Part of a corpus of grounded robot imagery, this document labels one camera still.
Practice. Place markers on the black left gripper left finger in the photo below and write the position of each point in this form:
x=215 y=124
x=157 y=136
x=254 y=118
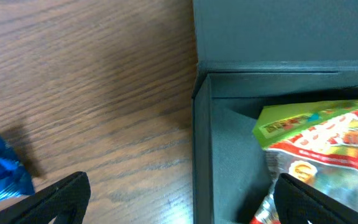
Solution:
x=64 y=202

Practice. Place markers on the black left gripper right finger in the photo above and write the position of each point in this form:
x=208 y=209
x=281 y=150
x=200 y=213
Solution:
x=297 y=202

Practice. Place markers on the blue Oreo cookie pack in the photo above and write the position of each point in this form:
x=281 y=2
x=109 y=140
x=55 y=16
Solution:
x=15 y=181

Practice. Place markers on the green Haribo gummy candy bag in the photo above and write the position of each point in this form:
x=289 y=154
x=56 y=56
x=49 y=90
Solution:
x=316 y=143

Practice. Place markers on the black gift box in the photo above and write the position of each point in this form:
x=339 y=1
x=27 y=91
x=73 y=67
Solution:
x=252 y=54

